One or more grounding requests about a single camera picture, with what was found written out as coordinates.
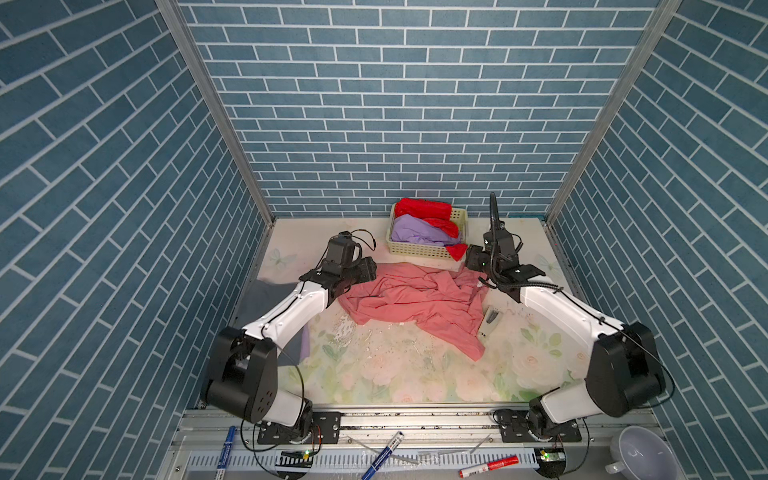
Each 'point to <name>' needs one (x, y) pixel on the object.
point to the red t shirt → (438, 214)
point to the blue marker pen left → (221, 474)
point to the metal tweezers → (421, 453)
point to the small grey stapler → (488, 321)
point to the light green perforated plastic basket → (458, 218)
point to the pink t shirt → (446, 294)
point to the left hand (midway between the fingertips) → (369, 266)
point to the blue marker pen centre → (394, 443)
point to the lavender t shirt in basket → (410, 229)
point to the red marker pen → (474, 470)
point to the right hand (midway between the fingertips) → (473, 248)
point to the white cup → (640, 453)
